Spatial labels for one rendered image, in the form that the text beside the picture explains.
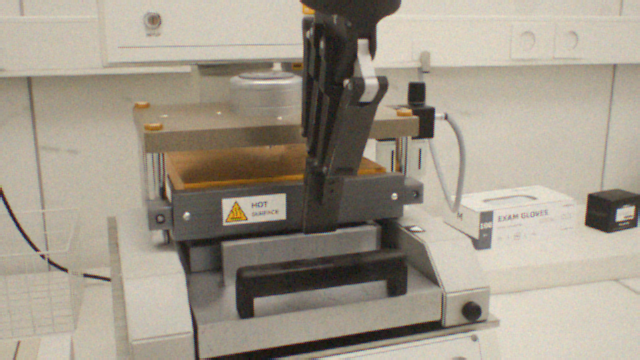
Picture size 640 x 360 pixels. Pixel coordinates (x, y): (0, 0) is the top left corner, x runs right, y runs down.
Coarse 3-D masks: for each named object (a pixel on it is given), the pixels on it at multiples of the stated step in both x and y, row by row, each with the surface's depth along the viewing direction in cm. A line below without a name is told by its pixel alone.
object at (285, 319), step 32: (224, 256) 58; (256, 256) 59; (288, 256) 60; (192, 288) 58; (224, 288) 58; (352, 288) 58; (384, 288) 58; (416, 288) 58; (192, 320) 54; (224, 320) 52; (256, 320) 53; (288, 320) 54; (320, 320) 55; (352, 320) 56; (384, 320) 57; (416, 320) 58; (224, 352) 53
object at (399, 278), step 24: (264, 264) 53; (288, 264) 53; (312, 264) 54; (336, 264) 54; (360, 264) 55; (384, 264) 55; (240, 288) 52; (264, 288) 52; (288, 288) 53; (312, 288) 54; (240, 312) 52
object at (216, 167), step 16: (288, 144) 77; (304, 144) 77; (176, 160) 69; (192, 160) 69; (208, 160) 69; (224, 160) 69; (240, 160) 69; (256, 160) 69; (272, 160) 69; (288, 160) 69; (304, 160) 69; (368, 160) 69; (176, 176) 64; (192, 176) 62; (208, 176) 62; (224, 176) 62; (240, 176) 62; (256, 176) 62; (272, 176) 62; (288, 176) 63
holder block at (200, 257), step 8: (368, 224) 68; (376, 224) 68; (296, 232) 66; (184, 240) 65; (192, 240) 63; (224, 240) 63; (232, 240) 63; (184, 248) 65; (192, 248) 61; (200, 248) 62; (208, 248) 62; (216, 248) 62; (376, 248) 68; (192, 256) 62; (200, 256) 62; (208, 256) 62; (216, 256) 62; (192, 264) 62; (200, 264) 62; (208, 264) 62; (216, 264) 63
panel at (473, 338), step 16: (448, 336) 59; (464, 336) 60; (480, 336) 60; (368, 352) 57; (384, 352) 57; (400, 352) 57; (416, 352) 58; (432, 352) 58; (448, 352) 59; (464, 352) 59; (480, 352) 60
